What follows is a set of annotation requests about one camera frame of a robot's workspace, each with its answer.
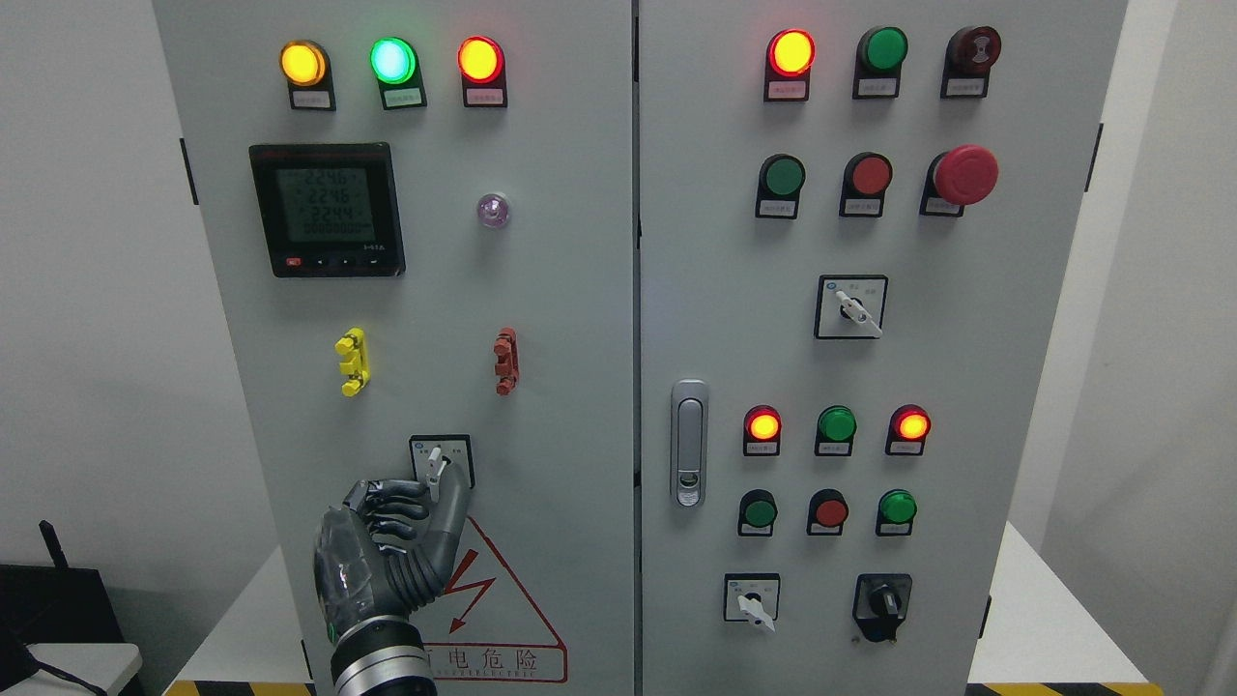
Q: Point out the white rotary light switch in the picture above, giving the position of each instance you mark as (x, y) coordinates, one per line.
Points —
(442, 462)

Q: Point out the red lit indicator lower right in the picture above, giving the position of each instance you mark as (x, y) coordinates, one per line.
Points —
(907, 431)

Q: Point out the green indicator top right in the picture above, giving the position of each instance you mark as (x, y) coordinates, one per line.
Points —
(878, 61)

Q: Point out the grey right cabinet door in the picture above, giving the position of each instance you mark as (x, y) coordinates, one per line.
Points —
(731, 299)

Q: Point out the red push button upper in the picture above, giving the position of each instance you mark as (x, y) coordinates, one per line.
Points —
(863, 185)

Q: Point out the dark red buzzer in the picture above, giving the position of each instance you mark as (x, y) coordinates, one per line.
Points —
(968, 60)

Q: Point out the red push button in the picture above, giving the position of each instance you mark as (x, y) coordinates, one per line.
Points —
(863, 185)
(827, 514)

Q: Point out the white rotary switch lower right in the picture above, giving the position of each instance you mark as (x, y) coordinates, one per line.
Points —
(752, 598)

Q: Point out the black rotary selector switch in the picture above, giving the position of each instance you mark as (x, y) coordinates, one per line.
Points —
(880, 604)

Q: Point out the green push button upper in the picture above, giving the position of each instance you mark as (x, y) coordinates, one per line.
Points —
(779, 184)

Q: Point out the grey left cabinet door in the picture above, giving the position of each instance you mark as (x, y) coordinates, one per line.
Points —
(553, 460)

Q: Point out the red electric hazard warning sticker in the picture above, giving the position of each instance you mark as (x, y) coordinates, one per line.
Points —
(486, 627)

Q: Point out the white rotary switch upper right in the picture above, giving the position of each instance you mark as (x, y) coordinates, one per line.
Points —
(850, 306)

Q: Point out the red lit indicator lower left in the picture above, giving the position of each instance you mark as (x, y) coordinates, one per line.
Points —
(762, 435)

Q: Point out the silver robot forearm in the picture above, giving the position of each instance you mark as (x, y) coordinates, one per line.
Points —
(382, 656)

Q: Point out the black digital power meter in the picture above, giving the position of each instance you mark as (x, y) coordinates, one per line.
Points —
(328, 210)

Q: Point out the red lit indicator top right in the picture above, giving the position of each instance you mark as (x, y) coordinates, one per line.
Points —
(788, 61)

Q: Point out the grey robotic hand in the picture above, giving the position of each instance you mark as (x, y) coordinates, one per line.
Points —
(388, 550)

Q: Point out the red lit indicator light left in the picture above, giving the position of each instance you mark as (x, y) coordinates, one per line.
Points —
(482, 67)

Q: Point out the green push button lower left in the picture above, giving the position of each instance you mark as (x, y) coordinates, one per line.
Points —
(757, 514)

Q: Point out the green indicator lower middle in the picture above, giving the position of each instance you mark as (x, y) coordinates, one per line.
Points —
(836, 426)

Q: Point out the green push button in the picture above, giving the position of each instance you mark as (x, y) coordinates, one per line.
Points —
(779, 184)
(757, 514)
(896, 510)

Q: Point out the red terminal connector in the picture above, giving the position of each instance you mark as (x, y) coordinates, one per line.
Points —
(507, 365)

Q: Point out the green push button lower right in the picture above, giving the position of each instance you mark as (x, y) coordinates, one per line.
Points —
(896, 510)

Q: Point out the grey cabinet door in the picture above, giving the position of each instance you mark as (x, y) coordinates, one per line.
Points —
(553, 460)
(731, 299)

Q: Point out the green lit indicator light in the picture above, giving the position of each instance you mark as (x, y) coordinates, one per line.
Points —
(396, 67)

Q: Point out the black box with antenna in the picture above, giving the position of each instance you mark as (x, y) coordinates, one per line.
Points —
(56, 604)

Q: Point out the small clear light bulb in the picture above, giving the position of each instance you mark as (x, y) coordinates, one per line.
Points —
(493, 210)

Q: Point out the red push button lower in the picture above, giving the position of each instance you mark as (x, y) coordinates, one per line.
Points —
(827, 514)

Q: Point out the white table under cabinet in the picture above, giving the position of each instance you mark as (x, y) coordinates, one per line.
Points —
(1038, 639)

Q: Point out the red emergency stop mushroom button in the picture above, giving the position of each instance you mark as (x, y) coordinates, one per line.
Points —
(962, 176)

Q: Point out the silver door handle lock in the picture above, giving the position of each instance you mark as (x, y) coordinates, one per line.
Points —
(689, 419)

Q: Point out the yellow terminal connector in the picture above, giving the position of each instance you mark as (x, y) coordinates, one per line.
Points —
(353, 361)

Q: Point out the yellow indicator light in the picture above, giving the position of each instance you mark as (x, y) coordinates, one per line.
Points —
(307, 70)

